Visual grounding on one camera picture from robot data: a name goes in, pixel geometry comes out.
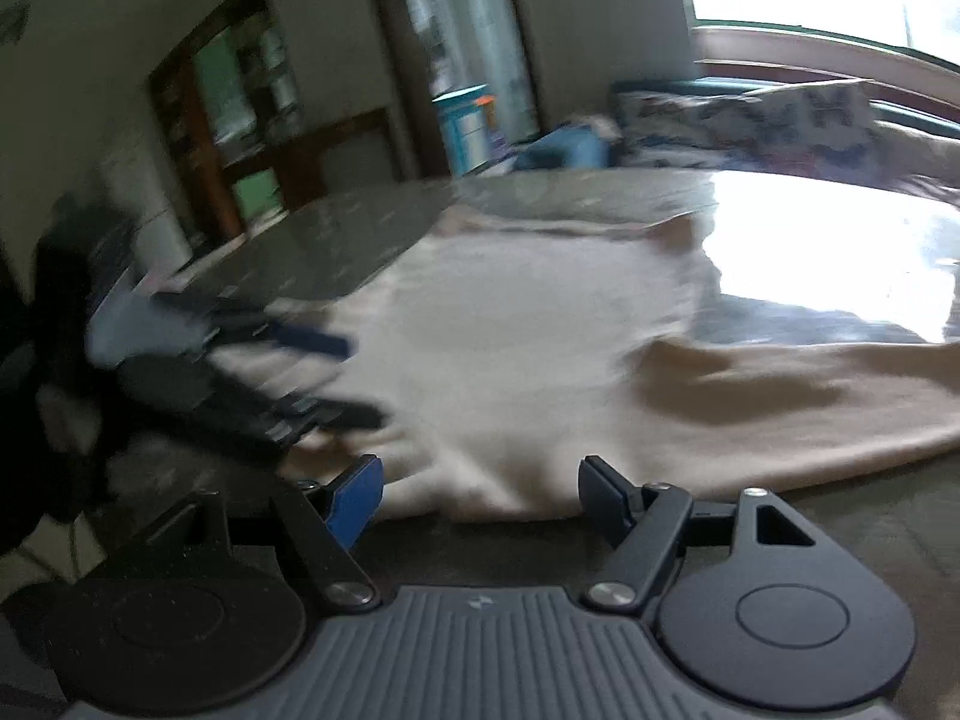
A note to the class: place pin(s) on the beige garment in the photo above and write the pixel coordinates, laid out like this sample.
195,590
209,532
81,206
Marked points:
525,352

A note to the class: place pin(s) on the dark wooden door frame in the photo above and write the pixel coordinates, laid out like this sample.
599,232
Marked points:
390,52

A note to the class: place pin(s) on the dark wooden shelf cabinet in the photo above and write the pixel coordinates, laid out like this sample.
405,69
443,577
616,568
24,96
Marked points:
210,105

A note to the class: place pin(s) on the blue bathroom cabinet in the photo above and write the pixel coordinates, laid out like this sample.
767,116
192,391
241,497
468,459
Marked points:
461,131

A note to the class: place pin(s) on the butterfly print sofa cover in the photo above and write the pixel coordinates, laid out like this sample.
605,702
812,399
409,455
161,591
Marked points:
750,127

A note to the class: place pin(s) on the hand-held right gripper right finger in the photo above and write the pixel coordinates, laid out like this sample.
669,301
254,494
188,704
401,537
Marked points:
600,499

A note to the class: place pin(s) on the teal sofa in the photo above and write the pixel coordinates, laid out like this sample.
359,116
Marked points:
660,84

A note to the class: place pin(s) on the dark wooden counter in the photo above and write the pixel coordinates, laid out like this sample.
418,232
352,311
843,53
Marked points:
330,150

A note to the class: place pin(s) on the blue covered ottoman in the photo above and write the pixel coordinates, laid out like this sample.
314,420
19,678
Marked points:
562,150

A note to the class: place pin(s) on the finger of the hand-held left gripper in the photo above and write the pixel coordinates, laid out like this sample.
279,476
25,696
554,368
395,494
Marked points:
315,343
345,416

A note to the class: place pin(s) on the beige quilt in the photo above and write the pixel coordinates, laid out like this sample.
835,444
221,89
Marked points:
922,157

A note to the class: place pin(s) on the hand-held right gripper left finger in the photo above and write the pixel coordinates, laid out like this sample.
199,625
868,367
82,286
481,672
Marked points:
356,499

